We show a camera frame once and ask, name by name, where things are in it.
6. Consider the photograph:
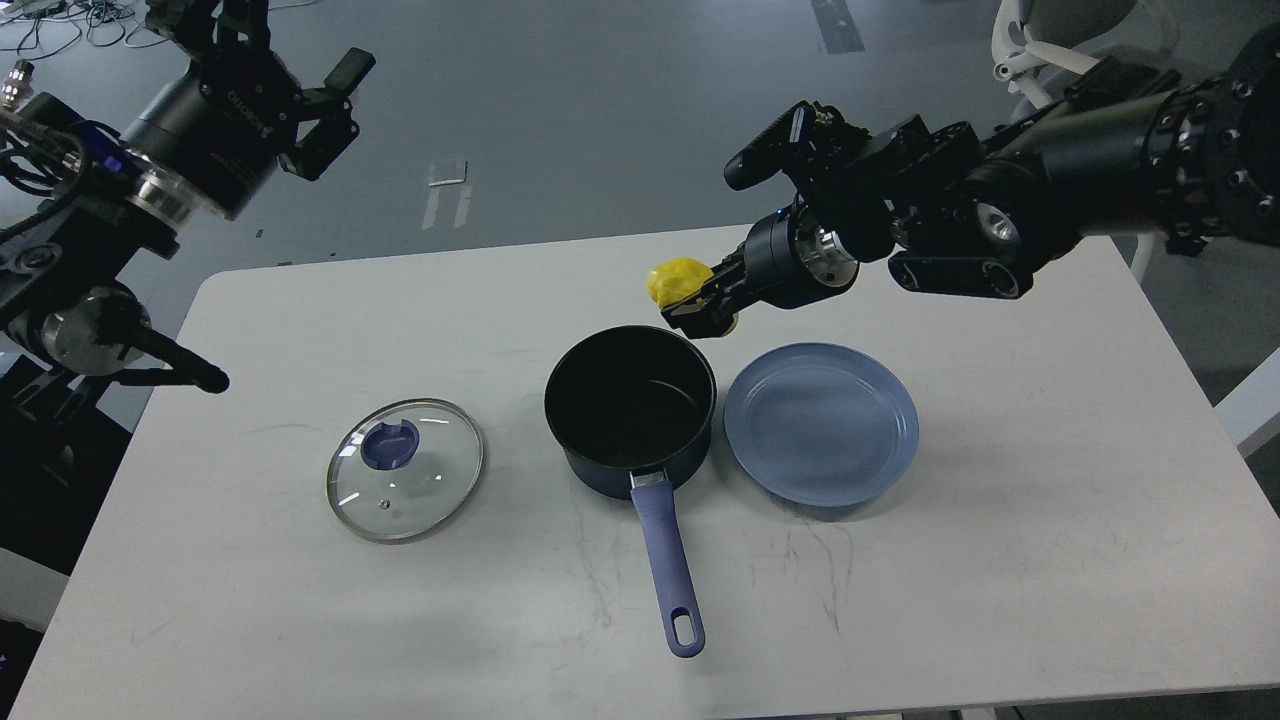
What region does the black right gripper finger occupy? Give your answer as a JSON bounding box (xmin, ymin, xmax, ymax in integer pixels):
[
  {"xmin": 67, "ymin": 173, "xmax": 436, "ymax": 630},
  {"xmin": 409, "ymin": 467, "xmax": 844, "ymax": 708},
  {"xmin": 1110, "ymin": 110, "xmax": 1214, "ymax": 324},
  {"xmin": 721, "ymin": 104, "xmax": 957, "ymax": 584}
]
[{"xmin": 660, "ymin": 255, "xmax": 749, "ymax": 328}]

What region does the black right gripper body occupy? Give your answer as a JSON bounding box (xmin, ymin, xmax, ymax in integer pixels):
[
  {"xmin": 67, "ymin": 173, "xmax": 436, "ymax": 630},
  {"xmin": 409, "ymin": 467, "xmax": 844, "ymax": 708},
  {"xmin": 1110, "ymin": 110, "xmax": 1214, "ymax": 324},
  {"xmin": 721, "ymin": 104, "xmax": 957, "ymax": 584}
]
[{"xmin": 726, "ymin": 211, "xmax": 860, "ymax": 310}]

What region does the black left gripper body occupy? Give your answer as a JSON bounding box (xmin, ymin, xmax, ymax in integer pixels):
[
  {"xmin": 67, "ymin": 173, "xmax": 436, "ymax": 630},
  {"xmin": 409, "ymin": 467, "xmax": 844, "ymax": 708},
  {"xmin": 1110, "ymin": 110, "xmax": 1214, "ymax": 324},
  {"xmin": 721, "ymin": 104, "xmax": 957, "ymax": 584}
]
[{"xmin": 122, "ymin": 55, "xmax": 301, "ymax": 220}]

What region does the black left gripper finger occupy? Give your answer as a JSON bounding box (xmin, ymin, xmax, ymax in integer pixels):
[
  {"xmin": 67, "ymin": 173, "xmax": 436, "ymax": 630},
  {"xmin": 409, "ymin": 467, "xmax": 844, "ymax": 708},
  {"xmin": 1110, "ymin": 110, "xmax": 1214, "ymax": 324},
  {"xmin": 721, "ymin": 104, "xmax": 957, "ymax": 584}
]
[
  {"xmin": 280, "ymin": 47, "xmax": 376, "ymax": 181},
  {"xmin": 143, "ymin": 1, "xmax": 273, "ymax": 86}
]

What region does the yellow potato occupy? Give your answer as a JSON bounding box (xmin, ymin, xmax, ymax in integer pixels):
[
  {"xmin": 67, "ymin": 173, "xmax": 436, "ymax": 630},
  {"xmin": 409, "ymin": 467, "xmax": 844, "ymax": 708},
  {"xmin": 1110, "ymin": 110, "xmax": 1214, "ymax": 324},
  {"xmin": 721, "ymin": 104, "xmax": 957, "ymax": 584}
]
[{"xmin": 645, "ymin": 258, "xmax": 739, "ymax": 340}]

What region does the glass pot lid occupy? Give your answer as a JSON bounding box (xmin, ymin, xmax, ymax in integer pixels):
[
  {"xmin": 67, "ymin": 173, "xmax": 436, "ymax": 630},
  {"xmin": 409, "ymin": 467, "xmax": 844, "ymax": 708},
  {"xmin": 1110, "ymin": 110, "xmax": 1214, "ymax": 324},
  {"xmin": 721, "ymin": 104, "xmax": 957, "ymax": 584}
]
[{"xmin": 325, "ymin": 398, "xmax": 486, "ymax": 544}]

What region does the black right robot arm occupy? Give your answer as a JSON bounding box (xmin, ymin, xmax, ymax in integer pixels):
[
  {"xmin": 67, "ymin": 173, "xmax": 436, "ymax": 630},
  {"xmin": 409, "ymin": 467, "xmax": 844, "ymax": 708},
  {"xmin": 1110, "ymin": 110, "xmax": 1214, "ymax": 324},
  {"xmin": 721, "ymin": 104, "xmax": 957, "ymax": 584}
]
[{"xmin": 658, "ymin": 24, "xmax": 1279, "ymax": 340}]

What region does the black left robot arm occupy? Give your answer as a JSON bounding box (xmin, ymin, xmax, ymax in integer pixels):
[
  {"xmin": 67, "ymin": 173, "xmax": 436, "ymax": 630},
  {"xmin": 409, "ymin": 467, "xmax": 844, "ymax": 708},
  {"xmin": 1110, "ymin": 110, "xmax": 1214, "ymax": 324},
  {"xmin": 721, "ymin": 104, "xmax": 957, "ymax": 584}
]
[{"xmin": 3, "ymin": 1, "xmax": 375, "ymax": 466}]

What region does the dark blue saucepan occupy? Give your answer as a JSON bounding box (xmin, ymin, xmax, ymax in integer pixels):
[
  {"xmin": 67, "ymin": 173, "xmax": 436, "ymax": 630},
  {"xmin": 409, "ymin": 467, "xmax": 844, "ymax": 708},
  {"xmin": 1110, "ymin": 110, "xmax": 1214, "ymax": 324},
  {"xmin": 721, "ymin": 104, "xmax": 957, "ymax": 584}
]
[{"xmin": 544, "ymin": 325, "xmax": 718, "ymax": 659}]

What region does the blue plate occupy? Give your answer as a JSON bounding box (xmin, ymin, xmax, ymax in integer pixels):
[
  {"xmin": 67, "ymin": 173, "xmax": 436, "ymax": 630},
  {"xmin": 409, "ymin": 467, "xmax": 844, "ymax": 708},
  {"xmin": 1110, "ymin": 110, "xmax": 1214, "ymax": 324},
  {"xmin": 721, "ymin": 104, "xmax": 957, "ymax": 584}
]
[{"xmin": 723, "ymin": 342, "xmax": 920, "ymax": 509}]

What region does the white grey office chair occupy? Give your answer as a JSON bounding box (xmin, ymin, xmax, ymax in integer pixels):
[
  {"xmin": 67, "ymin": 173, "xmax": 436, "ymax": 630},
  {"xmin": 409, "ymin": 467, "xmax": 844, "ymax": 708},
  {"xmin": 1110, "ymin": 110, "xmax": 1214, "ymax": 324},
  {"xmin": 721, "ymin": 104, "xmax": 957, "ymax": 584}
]
[{"xmin": 989, "ymin": 0, "xmax": 1201, "ymax": 111}]

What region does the white side table edge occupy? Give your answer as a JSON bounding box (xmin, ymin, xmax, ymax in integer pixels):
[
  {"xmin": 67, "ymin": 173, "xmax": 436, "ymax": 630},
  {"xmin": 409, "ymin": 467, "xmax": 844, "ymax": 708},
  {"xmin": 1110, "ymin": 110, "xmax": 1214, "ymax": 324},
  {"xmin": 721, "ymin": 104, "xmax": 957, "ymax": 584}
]
[{"xmin": 1215, "ymin": 348, "xmax": 1279, "ymax": 457}]

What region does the cable bundle on floor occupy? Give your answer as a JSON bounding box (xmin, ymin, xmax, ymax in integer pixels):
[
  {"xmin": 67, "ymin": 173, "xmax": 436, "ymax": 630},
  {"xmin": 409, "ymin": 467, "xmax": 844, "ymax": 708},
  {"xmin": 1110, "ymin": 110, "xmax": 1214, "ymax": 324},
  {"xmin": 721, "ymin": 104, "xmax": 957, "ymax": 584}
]
[{"xmin": 0, "ymin": 0, "xmax": 321, "ymax": 65}]

